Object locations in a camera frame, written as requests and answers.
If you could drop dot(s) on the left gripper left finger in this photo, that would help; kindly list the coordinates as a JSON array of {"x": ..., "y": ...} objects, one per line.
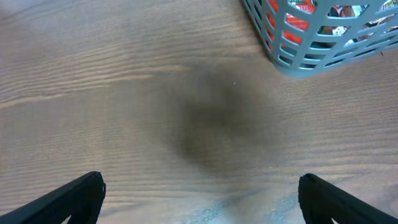
[{"x": 78, "y": 201}]

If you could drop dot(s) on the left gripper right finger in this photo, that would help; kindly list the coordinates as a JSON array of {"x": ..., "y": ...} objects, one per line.
[{"x": 323, "y": 203}]

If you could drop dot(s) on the grey plastic basket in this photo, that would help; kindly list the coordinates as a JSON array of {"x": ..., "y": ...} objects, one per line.
[{"x": 339, "y": 32}]

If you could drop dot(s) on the orange pasta packet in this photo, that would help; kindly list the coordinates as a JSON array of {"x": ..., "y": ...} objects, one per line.
[{"x": 304, "y": 5}]

